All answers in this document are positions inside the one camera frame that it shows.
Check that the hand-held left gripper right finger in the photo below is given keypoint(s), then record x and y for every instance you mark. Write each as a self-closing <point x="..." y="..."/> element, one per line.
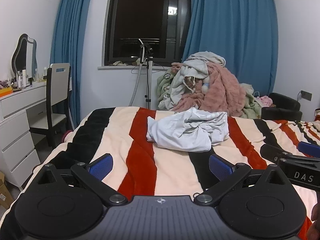
<point x="220" y="167"/>

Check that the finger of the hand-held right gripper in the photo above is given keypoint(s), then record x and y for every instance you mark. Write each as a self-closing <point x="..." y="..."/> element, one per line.
<point x="280" y="152"/>
<point x="310" y="148"/>

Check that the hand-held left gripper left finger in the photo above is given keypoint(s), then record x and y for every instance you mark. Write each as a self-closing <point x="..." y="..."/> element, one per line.
<point x="101" y="167"/>

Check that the white t-shirt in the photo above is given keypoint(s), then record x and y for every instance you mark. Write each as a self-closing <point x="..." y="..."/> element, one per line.
<point x="175" y="136"/>

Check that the person's right hand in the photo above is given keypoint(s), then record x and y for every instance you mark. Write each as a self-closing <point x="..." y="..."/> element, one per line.
<point x="316" y="220"/>

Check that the black armchair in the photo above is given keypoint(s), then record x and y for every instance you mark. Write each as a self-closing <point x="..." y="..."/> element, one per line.
<point x="282" y="110"/>

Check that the small pink object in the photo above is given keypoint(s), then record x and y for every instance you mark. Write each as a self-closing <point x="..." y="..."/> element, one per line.
<point x="67" y="135"/>

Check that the small pink garment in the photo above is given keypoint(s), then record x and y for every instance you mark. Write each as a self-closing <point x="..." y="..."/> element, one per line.
<point x="265" y="101"/>

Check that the striped bed blanket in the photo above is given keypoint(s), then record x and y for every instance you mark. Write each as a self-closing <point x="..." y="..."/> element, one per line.
<point x="155" y="172"/>

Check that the light green cloth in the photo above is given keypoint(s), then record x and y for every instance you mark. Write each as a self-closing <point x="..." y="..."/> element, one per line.
<point x="251" y="105"/>

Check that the pink fluffy blanket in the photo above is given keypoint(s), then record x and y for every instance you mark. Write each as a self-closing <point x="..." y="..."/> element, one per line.
<point x="220" y="91"/>

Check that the white dressing table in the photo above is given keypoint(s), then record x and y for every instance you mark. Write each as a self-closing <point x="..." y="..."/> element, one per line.
<point x="17" y="140"/>

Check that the white and black chair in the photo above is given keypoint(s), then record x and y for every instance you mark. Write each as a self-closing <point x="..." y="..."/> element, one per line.
<point x="58" y="85"/>

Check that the green printed blanket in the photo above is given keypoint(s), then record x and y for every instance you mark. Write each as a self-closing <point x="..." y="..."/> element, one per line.
<point x="165" y="85"/>

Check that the garment steamer stand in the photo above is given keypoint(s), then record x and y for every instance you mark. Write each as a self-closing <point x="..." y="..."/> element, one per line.
<point x="149" y="80"/>

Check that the cardboard box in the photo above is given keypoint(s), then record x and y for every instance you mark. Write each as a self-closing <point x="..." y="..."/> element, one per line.
<point x="5" y="192"/>

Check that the grey hoodie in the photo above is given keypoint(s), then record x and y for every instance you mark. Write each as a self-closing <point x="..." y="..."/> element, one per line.
<point x="197" y="65"/>

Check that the cloths on windowsill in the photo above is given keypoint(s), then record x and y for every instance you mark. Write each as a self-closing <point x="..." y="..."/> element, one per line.
<point x="120" y="63"/>

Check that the row of cosmetic bottles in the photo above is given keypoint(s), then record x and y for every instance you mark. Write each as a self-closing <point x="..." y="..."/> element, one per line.
<point x="22" y="78"/>

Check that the orange tray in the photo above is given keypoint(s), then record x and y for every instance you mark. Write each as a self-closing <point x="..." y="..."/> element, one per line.
<point x="5" y="92"/>

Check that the narrow blue curtain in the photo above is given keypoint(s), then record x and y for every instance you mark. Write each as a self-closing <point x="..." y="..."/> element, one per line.
<point x="70" y="42"/>

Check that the wide blue curtain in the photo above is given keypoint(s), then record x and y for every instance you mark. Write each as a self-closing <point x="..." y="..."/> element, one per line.
<point x="237" y="30"/>

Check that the wavy vanity mirror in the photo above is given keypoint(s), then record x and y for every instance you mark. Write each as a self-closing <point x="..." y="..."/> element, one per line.
<point x="23" y="52"/>

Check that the dark window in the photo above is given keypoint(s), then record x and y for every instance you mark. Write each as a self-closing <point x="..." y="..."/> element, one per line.
<point x="140" y="17"/>

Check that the dark wall socket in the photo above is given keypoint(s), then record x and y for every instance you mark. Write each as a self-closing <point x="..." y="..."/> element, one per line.
<point x="306" y="95"/>

